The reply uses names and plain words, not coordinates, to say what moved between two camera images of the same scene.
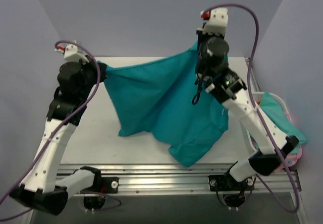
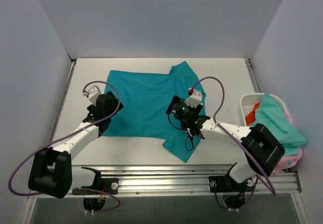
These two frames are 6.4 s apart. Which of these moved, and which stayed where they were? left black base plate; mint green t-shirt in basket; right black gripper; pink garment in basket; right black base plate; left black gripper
Moved: left black gripper; right black gripper
Stayed: left black base plate; right black base plate; pink garment in basket; mint green t-shirt in basket
